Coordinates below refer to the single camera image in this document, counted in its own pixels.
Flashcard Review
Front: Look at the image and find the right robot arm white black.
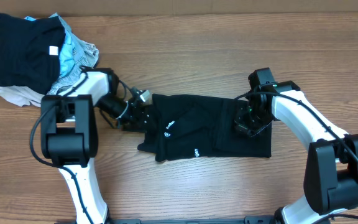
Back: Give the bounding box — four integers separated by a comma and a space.
234, 68, 358, 224

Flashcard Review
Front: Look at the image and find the light blue garment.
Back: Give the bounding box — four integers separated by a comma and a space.
24, 16, 76, 79

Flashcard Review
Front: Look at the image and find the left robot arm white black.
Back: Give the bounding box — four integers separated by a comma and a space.
36, 66, 151, 223

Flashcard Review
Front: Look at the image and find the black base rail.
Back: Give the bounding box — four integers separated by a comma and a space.
107, 215, 274, 224

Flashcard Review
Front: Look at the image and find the black t-shirt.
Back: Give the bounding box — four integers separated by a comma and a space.
137, 94, 272, 162

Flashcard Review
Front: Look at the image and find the folded black garment on pile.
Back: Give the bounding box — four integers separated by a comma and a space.
0, 13, 65, 95

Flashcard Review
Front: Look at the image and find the beige folded garment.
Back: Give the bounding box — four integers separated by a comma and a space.
0, 86, 44, 107

